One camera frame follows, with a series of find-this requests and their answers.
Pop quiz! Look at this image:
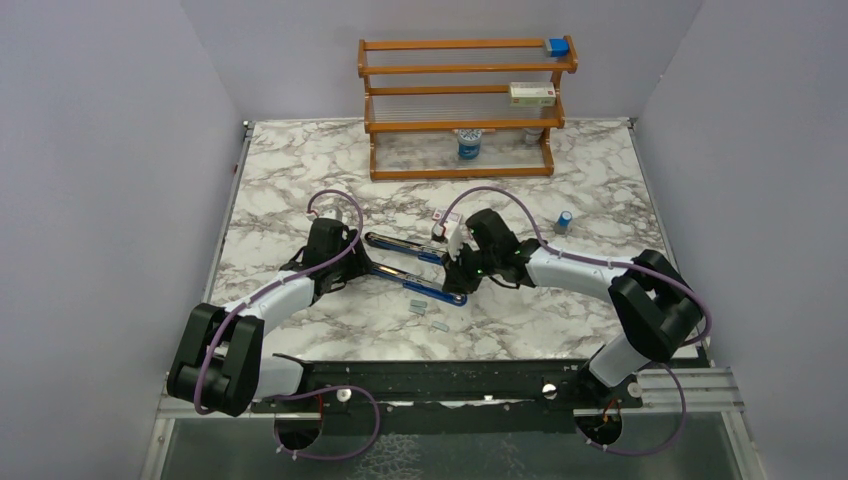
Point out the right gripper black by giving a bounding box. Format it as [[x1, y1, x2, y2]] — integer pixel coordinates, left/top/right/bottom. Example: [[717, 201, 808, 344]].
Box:
[[440, 240, 499, 295]]

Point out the blue stapler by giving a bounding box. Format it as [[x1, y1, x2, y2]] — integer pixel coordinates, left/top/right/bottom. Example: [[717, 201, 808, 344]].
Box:
[[363, 232, 467, 307]]

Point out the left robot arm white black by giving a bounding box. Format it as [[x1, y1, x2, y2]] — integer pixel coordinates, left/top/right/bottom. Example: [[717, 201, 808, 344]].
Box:
[[166, 218, 372, 417]]

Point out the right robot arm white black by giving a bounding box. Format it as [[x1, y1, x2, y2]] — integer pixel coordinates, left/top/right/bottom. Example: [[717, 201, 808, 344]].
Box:
[[432, 209, 704, 407]]

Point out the small blue capped cylinder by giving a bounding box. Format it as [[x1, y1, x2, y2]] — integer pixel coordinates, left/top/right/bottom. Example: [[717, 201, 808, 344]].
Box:
[[553, 211, 573, 235]]

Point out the blue white cup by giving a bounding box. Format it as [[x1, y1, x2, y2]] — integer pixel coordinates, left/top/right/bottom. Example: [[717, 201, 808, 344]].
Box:
[[457, 129, 483, 160]]

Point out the white small jar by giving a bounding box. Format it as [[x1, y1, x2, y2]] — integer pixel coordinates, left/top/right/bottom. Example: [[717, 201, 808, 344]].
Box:
[[523, 128, 545, 145]]

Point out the orange wooden shelf rack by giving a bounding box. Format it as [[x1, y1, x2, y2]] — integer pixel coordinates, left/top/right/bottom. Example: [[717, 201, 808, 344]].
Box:
[[357, 35, 579, 181]]

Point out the white green carton box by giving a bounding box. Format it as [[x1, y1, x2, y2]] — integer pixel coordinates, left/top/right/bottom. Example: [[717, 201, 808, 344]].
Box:
[[508, 82, 557, 108]]

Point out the blue box on top shelf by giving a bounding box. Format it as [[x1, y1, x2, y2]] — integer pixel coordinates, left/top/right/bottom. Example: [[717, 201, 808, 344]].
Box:
[[544, 38, 571, 58]]

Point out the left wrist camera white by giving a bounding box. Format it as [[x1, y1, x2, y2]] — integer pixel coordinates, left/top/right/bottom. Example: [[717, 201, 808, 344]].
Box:
[[319, 207, 344, 222]]

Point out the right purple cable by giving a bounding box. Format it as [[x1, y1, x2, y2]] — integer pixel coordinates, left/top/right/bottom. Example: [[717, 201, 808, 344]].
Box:
[[440, 186, 713, 458]]

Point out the purple cable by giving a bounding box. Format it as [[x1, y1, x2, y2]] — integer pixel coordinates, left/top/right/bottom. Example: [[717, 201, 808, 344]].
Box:
[[193, 189, 382, 464], [440, 186, 713, 458]]

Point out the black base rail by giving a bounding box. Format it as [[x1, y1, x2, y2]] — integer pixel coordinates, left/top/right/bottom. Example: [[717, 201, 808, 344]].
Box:
[[158, 354, 743, 439]]

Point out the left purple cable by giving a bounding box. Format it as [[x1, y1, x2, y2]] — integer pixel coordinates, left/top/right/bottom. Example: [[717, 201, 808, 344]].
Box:
[[193, 189, 382, 464]]

